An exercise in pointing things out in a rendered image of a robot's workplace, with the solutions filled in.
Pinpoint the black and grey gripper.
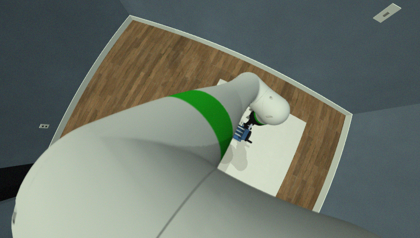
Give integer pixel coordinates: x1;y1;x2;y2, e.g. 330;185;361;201
242;115;254;130

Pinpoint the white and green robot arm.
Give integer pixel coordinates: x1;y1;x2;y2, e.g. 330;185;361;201
11;72;382;238

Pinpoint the blue bench vise with black handwheel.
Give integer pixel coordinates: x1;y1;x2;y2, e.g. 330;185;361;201
233;121;252;143

